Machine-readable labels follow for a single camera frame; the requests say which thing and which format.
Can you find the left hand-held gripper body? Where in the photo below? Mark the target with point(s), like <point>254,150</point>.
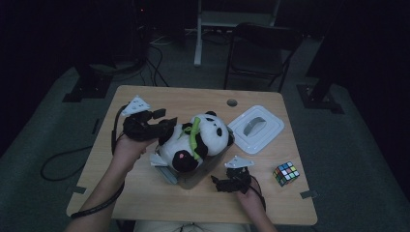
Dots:
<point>140,127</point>

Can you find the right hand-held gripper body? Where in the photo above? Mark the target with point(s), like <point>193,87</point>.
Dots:
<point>239,179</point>

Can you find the clear plastic storage box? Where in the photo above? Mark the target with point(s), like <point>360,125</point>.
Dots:
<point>193,179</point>

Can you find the panda plush toy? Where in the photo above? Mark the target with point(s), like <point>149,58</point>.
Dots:
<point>209,132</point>

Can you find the colourful puzzle cube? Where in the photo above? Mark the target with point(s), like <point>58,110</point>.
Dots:
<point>286,174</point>

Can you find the white box lid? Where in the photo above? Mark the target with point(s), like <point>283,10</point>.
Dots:
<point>267,132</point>

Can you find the person's right hand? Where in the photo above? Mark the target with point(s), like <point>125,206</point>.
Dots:
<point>249,199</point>

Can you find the person's left hand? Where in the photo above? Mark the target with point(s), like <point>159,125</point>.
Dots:
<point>129,151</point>

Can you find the black stand with flat base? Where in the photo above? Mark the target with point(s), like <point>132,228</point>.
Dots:
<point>87,87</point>
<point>319,96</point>

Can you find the grey tape piece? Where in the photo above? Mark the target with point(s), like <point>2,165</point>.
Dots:
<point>79,190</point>
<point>308,194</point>

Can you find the dark equipment rack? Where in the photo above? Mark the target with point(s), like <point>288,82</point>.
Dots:
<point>140,32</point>

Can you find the black folding chair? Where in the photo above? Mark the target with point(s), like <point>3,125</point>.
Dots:
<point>264,38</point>

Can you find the white metal frame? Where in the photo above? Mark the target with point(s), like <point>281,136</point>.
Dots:
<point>198,48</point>

